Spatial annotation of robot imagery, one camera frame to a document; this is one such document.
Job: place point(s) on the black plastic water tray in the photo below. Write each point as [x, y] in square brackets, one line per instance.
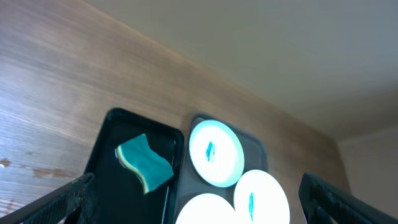
[119, 191]

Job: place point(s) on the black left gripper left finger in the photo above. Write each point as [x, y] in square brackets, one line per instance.
[75, 202]

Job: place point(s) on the teal and yellow sponge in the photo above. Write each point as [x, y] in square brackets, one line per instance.
[136, 156]

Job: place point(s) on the brown serving tray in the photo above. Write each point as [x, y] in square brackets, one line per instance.
[190, 184]

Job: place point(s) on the white plate blue stain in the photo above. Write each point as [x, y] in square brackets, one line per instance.
[259, 198]

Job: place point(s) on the far plate with blue stain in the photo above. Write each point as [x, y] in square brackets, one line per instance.
[216, 153]

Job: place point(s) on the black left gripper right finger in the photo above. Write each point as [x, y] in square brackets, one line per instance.
[323, 203]

